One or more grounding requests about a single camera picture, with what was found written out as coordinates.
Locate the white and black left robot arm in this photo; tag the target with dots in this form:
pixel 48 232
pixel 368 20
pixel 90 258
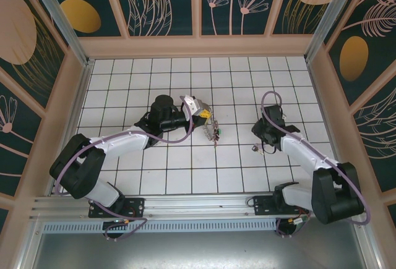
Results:
pixel 123 140

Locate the aluminium side rail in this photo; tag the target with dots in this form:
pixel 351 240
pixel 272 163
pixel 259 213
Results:
pixel 80 102
pixel 321 102

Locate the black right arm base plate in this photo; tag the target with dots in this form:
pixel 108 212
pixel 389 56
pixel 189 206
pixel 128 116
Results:
pixel 263 205

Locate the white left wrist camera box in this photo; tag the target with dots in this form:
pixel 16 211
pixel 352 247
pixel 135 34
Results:
pixel 193 105

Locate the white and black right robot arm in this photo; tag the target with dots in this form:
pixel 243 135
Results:
pixel 306 154

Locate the large metal keyring with keys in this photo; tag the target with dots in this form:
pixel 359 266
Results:
pixel 212 131

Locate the key with lilac tag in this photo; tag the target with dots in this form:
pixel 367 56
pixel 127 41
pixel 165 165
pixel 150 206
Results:
pixel 255 149

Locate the aluminium mounting rail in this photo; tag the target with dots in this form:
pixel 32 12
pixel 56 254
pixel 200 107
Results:
pixel 198 207

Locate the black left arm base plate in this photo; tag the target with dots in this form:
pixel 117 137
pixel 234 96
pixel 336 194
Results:
pixel 136 205

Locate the grey metal sheet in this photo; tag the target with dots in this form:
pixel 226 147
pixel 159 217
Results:
pixel 198 250

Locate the yellow power connector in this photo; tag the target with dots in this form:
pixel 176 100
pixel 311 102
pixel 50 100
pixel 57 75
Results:
pixel 126 221
pixel 290 220

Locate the aluminium frame post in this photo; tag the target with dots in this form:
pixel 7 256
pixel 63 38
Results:
pixel 326 18
pixel 63 18

